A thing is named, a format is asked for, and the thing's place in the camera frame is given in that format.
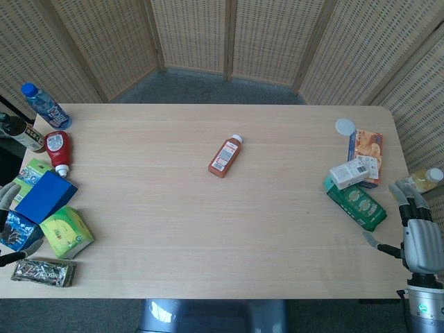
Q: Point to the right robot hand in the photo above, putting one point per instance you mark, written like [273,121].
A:
[421,236]

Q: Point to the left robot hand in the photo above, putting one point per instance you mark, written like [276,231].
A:
[7,194]

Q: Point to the orange juice bottle white cap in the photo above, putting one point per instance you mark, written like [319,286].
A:
[223,157]

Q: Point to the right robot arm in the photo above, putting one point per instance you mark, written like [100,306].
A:
[425,308]

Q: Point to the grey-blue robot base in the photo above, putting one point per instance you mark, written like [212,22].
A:
[211,317]

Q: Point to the yellow drink bottle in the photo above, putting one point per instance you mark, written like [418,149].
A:
[425,178]

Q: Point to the green and blue flat package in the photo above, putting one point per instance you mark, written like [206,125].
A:
[29,173]

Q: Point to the black stand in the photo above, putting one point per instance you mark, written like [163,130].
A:
[7,163]

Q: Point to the plain blue box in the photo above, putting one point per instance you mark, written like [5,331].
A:
[45,197]

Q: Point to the dark blue printed tissue pack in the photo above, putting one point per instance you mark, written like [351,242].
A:
[21,230]

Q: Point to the dark bottle with label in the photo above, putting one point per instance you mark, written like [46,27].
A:
[21,133]

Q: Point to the red ketchup bottle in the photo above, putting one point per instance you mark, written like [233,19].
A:
[58,149]

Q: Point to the green snack bag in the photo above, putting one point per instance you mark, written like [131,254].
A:
[360,204]

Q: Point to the yellow-green tissue pack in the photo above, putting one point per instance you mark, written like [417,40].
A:
[67,232]

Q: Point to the white printed card pack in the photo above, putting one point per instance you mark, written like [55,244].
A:
[373,166]

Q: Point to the silver black snack bag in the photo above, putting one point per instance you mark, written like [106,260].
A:
[43,272]

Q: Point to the clear water bottle blue cap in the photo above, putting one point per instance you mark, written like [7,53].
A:
[48,107]

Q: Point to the small white box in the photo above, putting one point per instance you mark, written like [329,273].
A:
[347,175]

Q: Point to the orange snack box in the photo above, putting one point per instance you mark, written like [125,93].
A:
[369,144]

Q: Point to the canister with white round lid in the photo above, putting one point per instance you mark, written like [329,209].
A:
[345,126]

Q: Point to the bamboo folding screen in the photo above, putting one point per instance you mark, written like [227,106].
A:
[190,34]

